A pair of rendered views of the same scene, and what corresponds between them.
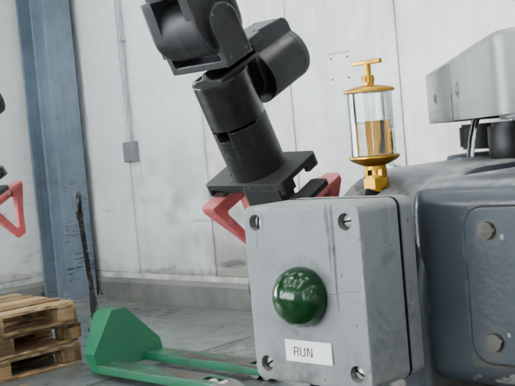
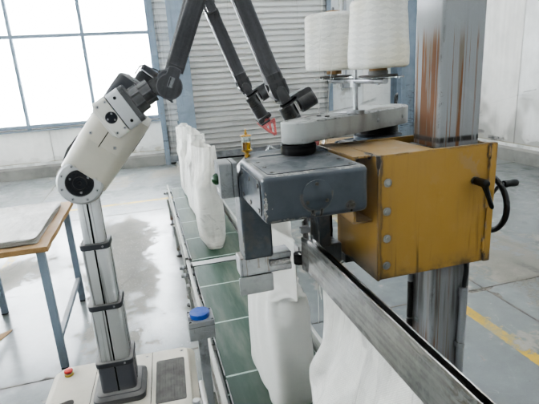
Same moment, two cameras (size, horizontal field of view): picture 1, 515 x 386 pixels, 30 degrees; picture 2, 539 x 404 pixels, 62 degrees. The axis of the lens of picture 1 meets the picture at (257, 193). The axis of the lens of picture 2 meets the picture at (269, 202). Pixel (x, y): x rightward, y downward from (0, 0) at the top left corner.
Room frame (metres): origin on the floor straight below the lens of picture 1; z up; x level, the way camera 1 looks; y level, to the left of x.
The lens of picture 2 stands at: (-0.41, -0.72, 1.54)
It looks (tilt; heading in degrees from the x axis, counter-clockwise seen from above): 16 degrees down; 32
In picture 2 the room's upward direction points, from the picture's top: 4 degrees counter-clockwise
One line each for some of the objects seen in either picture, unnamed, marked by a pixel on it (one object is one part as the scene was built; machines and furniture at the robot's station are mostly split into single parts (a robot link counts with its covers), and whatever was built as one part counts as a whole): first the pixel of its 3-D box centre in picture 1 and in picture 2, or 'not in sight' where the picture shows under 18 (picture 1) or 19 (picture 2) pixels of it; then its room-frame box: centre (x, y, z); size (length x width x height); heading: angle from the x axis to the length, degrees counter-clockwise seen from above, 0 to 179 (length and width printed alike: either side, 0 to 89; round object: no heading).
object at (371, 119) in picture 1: (371, 123); (246, 143); (0.54, -0.07, 1.37); 0.03 x 0.02 x 0.03; 47
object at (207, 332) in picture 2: not in sight; (200, 324); (0.51, 0.13, 0.81); 0.08 x 0.08 x 0.06; 47
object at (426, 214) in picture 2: not in sight; (411, 199); (0.79, -0.43, 1.18); 0.34 x 0.25 x 0.31; 137
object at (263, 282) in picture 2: not in sight; (254, 280); (0.53, -0.07, 0.98); 0.09 x 0.05 x 0.05; 137
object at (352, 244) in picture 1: (332, 288); (226, 178); (0.49, -0.03, 1.29); 0.08 x 0.05 x 0.09; 47
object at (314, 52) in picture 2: not in sight; (333, 42); (0.86, -0.18, 1.61); 0.17 x 0.17 x 0.17
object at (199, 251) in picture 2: not in sight; (201, 216); (2.52, 1.84, 0.34); 2.21 x 0.39 x 0.09; 47
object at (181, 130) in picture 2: not in sight; (188, 159); (3.00, 2.35, 0.74); 0.47 x 0.20 x 0.72; 49
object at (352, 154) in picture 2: not in sight; (343, 180); (0.65, -0.28, 1.26); 0.22 x 0.05 x 0.16; 47
